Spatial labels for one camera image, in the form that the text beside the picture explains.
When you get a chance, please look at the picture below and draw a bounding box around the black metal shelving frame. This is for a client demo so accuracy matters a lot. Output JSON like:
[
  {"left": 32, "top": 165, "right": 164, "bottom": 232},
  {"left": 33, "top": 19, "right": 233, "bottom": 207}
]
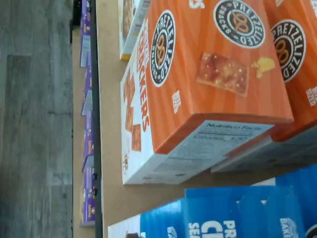
[{"left": 89, "top": 0, "right": 104, "bottom": 238}]

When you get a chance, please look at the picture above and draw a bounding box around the blue white pretzel crackers box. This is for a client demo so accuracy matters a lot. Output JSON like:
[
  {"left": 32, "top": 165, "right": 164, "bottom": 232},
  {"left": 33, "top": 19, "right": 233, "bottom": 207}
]
[
  {"left": 274, "top": 163, "right": 317, "bottom": 238},
  {"left": 107, "top": 185, "right": 307, "bottom": 238}
]

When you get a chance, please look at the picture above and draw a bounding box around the orange cheddar pretzel crackers box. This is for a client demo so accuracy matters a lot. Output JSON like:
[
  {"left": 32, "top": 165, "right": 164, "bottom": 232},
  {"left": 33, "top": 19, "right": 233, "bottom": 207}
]
[
  {"left": 120, "top": 0, "right": 295, "bottom": 186},
  {"left": 210, "top": 0, "right": 317, "bottom": 174}
]

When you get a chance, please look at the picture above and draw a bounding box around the purple snack boxes row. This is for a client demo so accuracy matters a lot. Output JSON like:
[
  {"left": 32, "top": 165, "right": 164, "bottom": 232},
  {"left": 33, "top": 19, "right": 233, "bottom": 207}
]
[{"left": 71, "top": 27, "right": 96, "bottom": 238}]

